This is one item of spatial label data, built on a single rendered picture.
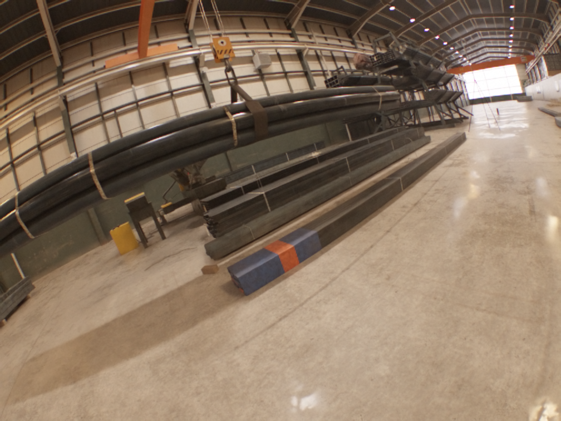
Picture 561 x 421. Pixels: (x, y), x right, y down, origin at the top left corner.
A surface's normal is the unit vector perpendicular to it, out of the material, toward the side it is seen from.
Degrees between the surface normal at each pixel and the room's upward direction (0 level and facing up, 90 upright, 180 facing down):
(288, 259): 90
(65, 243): 90
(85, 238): 90
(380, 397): 0
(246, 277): 90
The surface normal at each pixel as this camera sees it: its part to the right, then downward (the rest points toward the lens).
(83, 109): 0.54, 0.06
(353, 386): -0.31, -0.92
